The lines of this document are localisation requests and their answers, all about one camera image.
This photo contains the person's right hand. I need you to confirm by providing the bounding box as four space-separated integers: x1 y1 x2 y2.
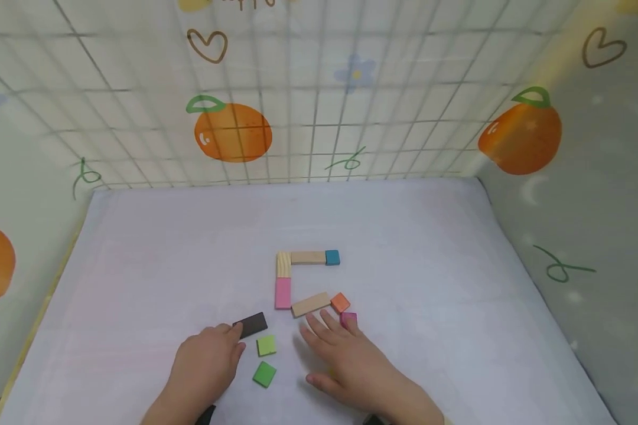
298 309 408 415

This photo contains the person's left hand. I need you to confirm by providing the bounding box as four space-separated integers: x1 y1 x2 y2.
167 323 248 409

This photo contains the person's right forearm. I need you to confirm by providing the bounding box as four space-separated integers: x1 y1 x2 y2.
364 387 448 425

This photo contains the person's left forearm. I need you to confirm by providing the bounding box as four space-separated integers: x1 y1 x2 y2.
139 387 217 425

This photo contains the dark brown wood block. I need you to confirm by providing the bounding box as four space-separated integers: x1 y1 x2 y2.
232 312 269 339

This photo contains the long natural wood block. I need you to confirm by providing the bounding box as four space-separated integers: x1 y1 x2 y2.
290 292 332 319
290 251 327 266

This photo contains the pink wood block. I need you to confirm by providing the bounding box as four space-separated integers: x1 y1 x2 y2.
275 277 292 310

